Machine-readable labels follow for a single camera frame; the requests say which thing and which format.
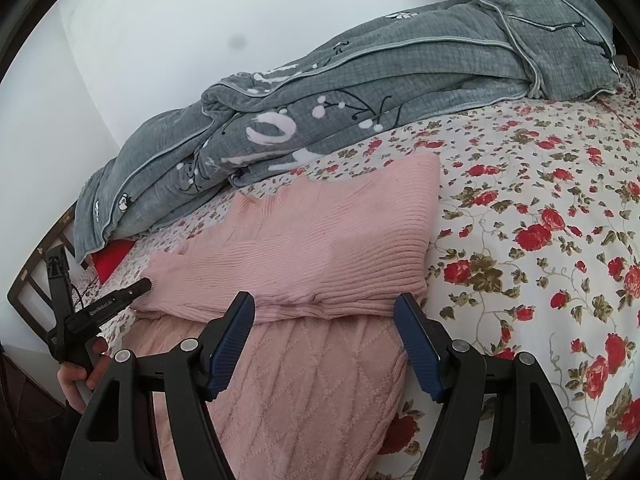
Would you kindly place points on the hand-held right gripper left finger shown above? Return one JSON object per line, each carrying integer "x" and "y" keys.
{"x": 232, "y": 347}

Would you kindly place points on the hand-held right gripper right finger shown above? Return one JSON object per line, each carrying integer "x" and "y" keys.
{"x": 417, "y": 347}

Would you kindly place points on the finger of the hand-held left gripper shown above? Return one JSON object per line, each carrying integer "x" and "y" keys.
{"x": 136, "y": 291}

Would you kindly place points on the pink knit sweater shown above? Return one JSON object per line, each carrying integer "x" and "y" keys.
{"x": 325, "y": 240}

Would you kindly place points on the person's left forearm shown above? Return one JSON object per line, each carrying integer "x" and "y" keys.
{"x": 35, "y": 430}

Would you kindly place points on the person's left hand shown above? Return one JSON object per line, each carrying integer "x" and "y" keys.
{"x": 72, "y": 382}

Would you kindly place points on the red cloth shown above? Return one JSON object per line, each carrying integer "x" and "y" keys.
{"x": 111, "y": 260}

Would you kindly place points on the dark wooden headboard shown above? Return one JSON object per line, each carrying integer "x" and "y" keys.
{"x": 35, "y": 280}

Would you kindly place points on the floral bed sheet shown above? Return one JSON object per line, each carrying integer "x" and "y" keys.
{"x": 540, "y": 260}

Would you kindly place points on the grey patterned quilt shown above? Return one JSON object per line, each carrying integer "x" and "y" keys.
{"x": 380, "y": 80}

